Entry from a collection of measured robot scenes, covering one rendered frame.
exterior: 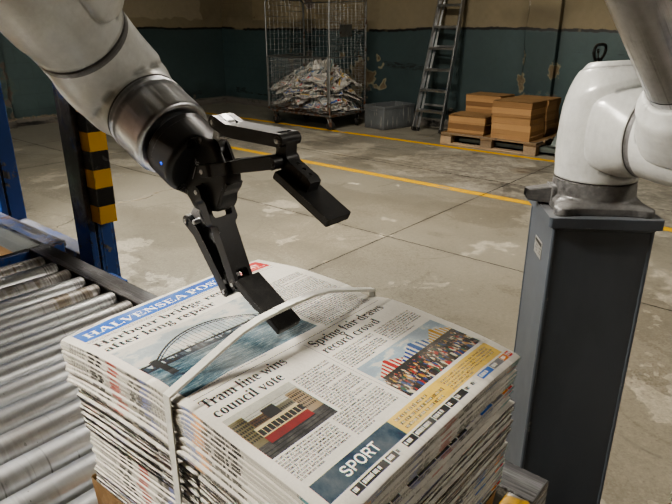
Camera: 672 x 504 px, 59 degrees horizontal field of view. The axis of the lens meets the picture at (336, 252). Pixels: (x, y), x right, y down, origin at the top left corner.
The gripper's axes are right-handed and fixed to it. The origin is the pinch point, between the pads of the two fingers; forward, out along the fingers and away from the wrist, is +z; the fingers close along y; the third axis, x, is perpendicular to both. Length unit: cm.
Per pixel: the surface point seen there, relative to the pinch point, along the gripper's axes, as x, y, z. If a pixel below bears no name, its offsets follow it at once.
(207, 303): -0.5, 15.4, -10.1
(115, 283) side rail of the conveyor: -23, 66, -56
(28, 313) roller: -4, 67, -56
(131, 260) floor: -137, 230, -192
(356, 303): -11.5, 9.4, 1.6
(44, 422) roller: 10, 49, -23
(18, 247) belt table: -19, 85, -91
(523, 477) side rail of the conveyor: -23.7, 22.2, 27.9
